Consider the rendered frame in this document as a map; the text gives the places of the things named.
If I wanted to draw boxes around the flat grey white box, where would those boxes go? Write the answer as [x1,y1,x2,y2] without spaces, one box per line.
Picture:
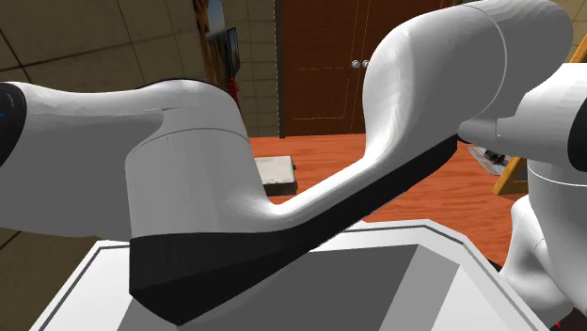
[254,155,299,197]

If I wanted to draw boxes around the brown double door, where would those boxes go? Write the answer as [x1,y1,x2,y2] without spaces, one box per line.
[278,0,461,139]

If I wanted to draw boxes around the white grey angular furniture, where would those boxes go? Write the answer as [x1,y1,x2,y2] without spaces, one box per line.
[28,218,553,331]

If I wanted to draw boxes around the grey patterned flat mat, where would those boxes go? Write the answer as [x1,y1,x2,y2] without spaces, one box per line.
[466,145,511,178]

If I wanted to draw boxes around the dark wall picture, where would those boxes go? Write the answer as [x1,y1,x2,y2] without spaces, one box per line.
[226,26,243,77]

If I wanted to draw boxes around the yellow wooden frame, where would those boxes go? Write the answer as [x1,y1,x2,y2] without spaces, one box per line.
[491,33,587,197]

